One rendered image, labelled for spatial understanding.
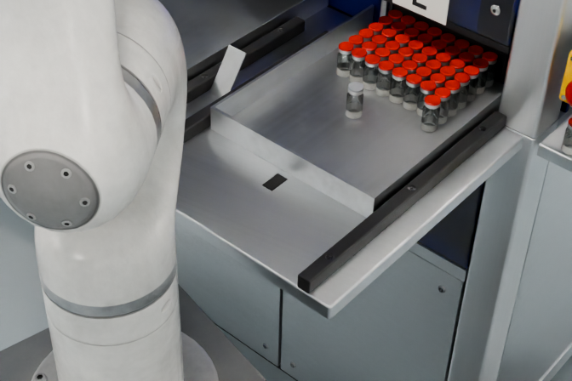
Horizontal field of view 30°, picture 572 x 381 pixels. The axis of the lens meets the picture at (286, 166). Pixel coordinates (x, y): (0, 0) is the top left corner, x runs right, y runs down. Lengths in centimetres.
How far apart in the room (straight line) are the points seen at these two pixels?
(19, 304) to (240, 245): 124
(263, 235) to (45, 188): 50
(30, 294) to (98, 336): 148
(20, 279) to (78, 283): 156
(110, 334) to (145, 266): 8
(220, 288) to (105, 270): 122
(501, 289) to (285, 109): 43
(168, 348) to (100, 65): 34
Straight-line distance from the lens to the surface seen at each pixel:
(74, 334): 94
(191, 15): 159
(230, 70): 141
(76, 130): 73
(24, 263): 247
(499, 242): 152
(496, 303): 159
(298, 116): 138
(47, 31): 72
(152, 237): 88
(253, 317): 206
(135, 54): 80
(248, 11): 159
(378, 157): 132
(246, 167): 130
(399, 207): 123
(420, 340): 175
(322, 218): 123
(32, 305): 238
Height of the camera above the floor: 171
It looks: 40 degrees down
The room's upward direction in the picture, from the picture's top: 2 degrees clockwise
